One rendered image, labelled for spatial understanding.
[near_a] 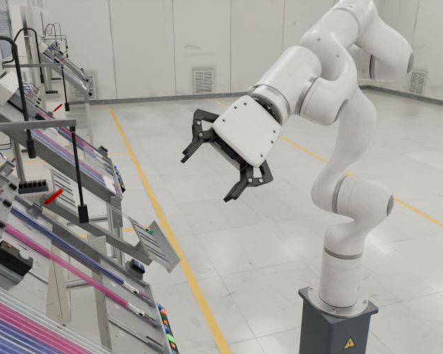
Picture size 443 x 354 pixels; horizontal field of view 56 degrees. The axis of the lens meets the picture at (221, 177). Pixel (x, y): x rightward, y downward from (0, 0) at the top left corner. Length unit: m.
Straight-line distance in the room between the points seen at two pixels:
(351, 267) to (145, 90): 7.75
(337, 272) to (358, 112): 0.49
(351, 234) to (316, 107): 0.61
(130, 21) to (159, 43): 0.67
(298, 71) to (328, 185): 0.55
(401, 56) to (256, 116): 0.53
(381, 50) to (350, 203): 0.42
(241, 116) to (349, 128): 0.56
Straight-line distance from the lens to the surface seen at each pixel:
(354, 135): 1.20
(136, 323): 1.23
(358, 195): 1.23
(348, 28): 0.95
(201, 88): 9.05
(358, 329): 1.49
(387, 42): 1.13
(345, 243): 1.30
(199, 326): 2.41
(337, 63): 0.85
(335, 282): 1.37
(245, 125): 0.68
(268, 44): 9.50
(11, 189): 1.17
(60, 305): 2.42
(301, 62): 0.79
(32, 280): 1.03
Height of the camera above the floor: 1.55
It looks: 20 degrees down
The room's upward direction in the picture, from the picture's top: straight up
